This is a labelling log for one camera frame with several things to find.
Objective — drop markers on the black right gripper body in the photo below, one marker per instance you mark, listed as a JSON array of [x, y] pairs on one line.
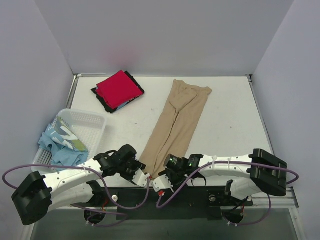
[[164, 173]]

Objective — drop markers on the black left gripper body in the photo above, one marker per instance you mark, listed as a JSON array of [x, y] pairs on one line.
[[139, 166]]

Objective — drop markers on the beige t shirt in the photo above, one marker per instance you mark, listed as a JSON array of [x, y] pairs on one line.
[[176, 125]]

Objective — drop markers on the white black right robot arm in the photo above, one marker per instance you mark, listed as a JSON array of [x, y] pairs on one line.
[[257, 172]]

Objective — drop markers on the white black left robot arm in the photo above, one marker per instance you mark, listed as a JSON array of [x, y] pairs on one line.
[[39, 193]]

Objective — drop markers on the white plastic laundry basket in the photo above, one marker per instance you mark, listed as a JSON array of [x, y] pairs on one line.
[[89, 127]]

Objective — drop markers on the blue folded t shirt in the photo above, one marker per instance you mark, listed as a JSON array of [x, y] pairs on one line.
[[122, 105]]

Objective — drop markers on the light blue t shirt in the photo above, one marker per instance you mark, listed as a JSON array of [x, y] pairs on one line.
[[65, 147]]

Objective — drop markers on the red folded t shirt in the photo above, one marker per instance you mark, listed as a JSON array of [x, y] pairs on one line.
[[117, 88]]

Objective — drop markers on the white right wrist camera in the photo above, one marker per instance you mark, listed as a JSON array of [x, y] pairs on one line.
[[162, 183]]

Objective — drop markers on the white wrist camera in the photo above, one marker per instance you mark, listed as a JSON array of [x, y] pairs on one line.
[[162, 183], [141, 179]]

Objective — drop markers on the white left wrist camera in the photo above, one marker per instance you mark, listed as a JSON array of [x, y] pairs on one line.
[[141, 179]]

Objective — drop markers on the aluminium front rail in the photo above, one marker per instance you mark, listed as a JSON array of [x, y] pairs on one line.
[[132, 196]]

